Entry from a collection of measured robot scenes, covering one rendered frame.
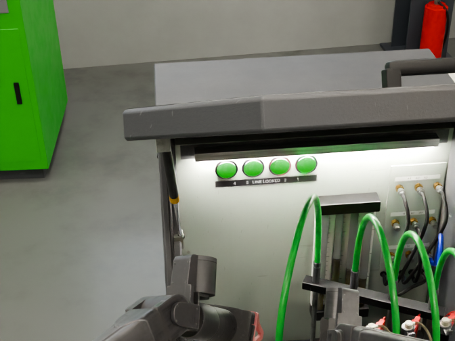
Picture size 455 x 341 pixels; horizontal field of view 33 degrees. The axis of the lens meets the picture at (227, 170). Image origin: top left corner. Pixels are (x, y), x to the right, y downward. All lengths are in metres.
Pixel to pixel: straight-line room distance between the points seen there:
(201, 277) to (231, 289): 0.74
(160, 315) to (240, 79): 0.86
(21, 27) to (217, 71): 2.13
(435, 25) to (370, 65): 3.36
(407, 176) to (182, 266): 0.77
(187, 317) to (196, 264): 0.10
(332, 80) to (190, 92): 0.33
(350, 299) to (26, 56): 2.78
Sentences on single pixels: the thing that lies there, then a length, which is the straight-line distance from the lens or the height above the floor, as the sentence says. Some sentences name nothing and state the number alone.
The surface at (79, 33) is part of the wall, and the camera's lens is 5.44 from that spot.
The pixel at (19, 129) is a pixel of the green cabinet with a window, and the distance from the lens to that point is 4.14.
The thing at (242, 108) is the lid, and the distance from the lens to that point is 0.75.
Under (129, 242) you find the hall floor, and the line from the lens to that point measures 3.76.
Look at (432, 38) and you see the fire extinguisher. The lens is 5.29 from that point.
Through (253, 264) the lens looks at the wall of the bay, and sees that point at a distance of 1.88.
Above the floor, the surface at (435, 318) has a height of 1.28.
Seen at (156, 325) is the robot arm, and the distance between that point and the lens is 1.09.
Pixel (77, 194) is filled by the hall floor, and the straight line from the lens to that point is 4.15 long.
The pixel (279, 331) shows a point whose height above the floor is 1.30.
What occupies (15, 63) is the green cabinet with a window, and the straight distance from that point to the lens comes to 3.96.
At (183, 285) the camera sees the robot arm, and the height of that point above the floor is 1.53.
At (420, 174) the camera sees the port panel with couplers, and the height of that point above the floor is 1.33.
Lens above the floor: 2.30
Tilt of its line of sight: 33 degrees down
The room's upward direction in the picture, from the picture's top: 1 degrees counter-clockwise
